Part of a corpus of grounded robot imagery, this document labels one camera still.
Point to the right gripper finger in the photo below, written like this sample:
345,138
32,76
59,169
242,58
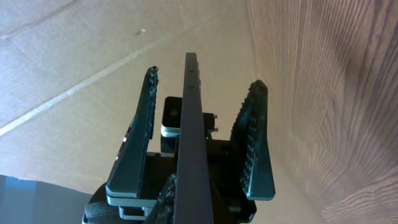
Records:
163,210

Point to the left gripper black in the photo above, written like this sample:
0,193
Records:
138,177

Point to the Samsung Galaxy smartphone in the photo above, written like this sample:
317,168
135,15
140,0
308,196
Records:
192,194

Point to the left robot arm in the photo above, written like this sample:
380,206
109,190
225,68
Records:
99,208

